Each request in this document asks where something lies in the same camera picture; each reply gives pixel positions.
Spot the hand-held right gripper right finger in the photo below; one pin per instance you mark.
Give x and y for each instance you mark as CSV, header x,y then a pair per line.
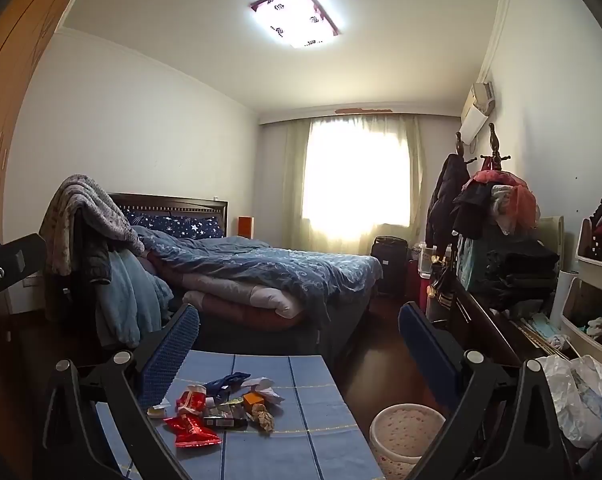
x,y
425,355

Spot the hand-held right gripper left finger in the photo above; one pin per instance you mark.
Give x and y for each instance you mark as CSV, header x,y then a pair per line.
x,y
172,355

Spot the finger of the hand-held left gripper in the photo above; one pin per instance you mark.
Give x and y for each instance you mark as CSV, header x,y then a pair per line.
x,y
12,265

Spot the small red snack wrapper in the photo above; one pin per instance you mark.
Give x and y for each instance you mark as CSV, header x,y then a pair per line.
x,y
191,400

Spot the dark blue wrapper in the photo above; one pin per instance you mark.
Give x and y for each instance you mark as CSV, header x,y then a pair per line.
x,y
226,381

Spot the dark wooden dresser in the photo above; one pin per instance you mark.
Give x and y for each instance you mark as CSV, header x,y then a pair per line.
x,y
481,321

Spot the light blue fleece blanket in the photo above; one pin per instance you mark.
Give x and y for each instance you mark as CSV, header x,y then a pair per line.
x,y
131,300

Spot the red suitcase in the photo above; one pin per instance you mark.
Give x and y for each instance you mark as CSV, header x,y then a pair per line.
x,y
414,285

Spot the green yellow wrapper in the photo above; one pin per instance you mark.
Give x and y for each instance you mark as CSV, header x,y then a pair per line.
x,y
228,406

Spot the black padded jacket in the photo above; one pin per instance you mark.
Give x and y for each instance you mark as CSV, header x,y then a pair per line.
x,y
88,263

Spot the large red snack wrapper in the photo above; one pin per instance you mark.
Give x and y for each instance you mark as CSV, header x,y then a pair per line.
x,y
191,432

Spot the black flat wrapper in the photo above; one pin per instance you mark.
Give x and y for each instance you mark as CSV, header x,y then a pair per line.
x,y
226,422

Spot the grey knitted blanket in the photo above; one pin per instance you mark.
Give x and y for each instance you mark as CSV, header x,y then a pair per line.
x,y
86,210

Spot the small orange box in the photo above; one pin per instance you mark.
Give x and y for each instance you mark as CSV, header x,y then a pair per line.
x,y
253,399

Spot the clear plastic container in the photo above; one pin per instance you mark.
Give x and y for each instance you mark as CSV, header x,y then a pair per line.
x,y
426,259

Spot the black suitcase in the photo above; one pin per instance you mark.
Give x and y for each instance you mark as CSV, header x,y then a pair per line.
x,y
388,265

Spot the crumpled white tissue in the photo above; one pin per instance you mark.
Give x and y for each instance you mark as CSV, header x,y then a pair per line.
x,y
263,387

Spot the folded pink white quilt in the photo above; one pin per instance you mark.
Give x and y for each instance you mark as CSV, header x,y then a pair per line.
x,y
261,301

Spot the crumpled brown paper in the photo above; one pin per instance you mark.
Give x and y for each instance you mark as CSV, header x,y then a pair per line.
x,y
263,417

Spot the light blue face mask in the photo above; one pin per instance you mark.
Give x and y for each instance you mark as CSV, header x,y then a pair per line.
x,y
547,328

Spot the blue checked tablecloth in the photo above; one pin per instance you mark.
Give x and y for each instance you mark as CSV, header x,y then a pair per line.
x,y
306,410

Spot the navy star print pillow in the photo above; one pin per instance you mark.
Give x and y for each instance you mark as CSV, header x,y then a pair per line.
x,y
191,225

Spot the stack of folded dark clothes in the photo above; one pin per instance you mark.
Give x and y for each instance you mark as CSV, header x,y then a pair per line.
x,y
521,265

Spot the blue patterned duvet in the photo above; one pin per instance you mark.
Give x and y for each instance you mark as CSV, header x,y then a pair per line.
x,y
281,265

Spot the orange nightstand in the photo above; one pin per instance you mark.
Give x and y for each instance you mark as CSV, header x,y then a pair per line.
x,y
246,227

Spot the dark wooden headboard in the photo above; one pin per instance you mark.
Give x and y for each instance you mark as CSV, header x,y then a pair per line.
x,y
181,204

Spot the white plastic bag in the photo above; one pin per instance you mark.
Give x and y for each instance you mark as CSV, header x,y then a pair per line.
x,y
571,395

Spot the black hanging jacket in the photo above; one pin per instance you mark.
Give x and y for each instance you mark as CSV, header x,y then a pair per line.
x,y
443,195

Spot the wooden wardrobe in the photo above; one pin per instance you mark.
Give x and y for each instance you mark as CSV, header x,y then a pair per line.
x,y
11,90

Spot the pile of mixed clothes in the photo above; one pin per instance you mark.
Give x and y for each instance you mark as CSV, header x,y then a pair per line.
x,y
503,195

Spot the sheer cream curtain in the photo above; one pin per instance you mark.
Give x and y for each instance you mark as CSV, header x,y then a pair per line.
x,y
356,180

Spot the white plastic shelf unit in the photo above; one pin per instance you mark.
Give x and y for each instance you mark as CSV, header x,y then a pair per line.
x,y
595,266

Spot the wooden coat rack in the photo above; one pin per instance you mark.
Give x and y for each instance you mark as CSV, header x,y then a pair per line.
x,y
492,142
459,146

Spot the white air conditioner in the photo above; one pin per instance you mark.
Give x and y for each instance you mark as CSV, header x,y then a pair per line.
x,y
473,122

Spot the square ceiling lamp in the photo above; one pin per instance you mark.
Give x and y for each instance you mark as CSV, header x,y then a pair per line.
x,y
293,16

